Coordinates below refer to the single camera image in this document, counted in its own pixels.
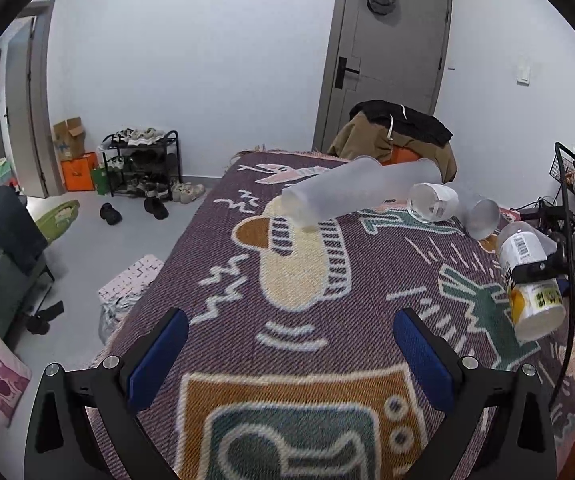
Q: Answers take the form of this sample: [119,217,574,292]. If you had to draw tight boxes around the black slipper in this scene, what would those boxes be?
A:
[100,203,122,226]

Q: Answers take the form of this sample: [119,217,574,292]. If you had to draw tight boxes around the white wall switch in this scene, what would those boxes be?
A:
[516,60,531,87]

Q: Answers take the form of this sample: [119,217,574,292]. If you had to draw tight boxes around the brown jacket on chair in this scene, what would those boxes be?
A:
[327,113,458,183]

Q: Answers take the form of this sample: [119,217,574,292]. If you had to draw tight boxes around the black door handle lock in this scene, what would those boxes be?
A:
[334,56,360,89]

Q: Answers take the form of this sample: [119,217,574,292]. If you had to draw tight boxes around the long frosted cup back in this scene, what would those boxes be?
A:
[281,156,443,228]

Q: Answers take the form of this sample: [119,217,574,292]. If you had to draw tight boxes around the clear cup white label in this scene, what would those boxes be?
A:
[407,182,459,223]

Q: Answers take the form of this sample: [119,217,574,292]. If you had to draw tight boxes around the grey entrance door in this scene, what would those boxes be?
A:
[312,0,452,152]

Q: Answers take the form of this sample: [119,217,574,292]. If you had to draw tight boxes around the purple patterned woven table cloth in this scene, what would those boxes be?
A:
[106,152,575,479]

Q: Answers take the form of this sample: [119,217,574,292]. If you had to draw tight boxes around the black wire desk basket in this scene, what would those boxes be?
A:
[549,152,575,201]

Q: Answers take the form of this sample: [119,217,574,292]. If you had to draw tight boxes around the black garment on chair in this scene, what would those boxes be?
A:
[349,100,452,148]

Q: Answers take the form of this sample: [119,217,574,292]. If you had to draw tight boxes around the frosted cup centre open mouth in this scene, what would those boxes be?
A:
[448,182,500,240]

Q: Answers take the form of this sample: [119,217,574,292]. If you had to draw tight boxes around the cardboard box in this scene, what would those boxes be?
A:
[53,117,86,162]

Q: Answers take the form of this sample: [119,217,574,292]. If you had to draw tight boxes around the lemon label plastic cup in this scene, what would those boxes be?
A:
[497,221,565,344]

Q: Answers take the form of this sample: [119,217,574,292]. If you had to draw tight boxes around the grey interior side door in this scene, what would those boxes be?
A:
[0,0,65,198]

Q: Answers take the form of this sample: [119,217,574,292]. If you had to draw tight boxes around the black shoe rack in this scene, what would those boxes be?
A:
[98,128,182,202]

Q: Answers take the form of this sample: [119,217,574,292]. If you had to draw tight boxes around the orange chair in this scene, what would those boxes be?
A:
[384,146,422,166]

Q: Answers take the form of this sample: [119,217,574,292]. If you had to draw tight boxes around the green slipper mat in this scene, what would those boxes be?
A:
[36,200,80,244]

